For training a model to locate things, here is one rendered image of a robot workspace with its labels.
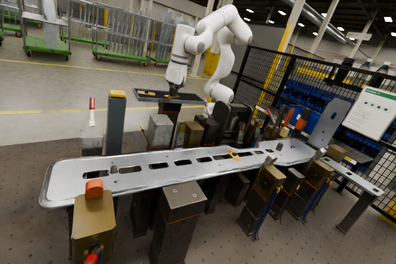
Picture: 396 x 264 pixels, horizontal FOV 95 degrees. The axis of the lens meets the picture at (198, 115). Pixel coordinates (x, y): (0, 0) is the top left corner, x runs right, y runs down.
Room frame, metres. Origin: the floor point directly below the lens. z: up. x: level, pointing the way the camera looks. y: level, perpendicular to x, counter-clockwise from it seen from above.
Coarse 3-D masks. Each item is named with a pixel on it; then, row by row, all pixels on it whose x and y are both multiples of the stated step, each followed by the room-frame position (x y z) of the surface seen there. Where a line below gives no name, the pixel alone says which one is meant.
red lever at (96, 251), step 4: (96, 248) 0.23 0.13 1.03; (100, 248) 0.23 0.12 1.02; (92, 252) 0.22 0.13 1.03; (96, 252) 0.22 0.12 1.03; (88, 256) 0.20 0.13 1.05; (92, 256) 0.20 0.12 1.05; (96, 256) 0.20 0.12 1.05; (88, 260) 0.19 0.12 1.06; (92, 260) 0.19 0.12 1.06; (96, 260) 0.20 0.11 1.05
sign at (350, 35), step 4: (372, 28) 14.53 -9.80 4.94; (348, 32) 15.41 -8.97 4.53; (352, 32) 15.24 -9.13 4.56; (356, 32) 15.09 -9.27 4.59; (344, 36) 15.51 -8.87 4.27; (348, 36) 15.33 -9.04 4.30; (352, 36) 15.16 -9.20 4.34; (356, 36) 15.01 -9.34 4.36; (360, 36) 14.84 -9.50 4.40; (364, 36) 14.68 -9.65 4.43; (368, 36) 14.52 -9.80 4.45; (368, 40) 14.43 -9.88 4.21
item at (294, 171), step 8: (288, 176) 0.77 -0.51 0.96; (296, 176) 0.74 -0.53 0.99; (304, 176) 0.76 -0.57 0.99; (288, 184) 0.76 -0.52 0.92; (296, 184) 0.73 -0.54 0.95; (280, 192) 0.77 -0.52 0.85; (288, 192) 0.74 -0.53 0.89; (280, 200) 0.76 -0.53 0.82; (272, 208) 0.77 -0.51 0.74; (280, 208) 0.74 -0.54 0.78; (272, 216) 0.75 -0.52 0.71; (280, 216) 0.74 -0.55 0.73; (280, 224) 0.72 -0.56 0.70
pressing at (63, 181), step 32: (64, 160) 0.45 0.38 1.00; (96, 160) 0.49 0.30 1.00; (128, 160) 0.54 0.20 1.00; (160, 160) 0.58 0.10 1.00; (192, 160) 0.64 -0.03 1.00; (224, 160) 0.70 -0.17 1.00; (256, 160) 0.77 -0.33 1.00; (288, 160) 0.85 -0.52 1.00; (64, 192) 0.35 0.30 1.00; (128, 192) 0.41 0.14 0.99
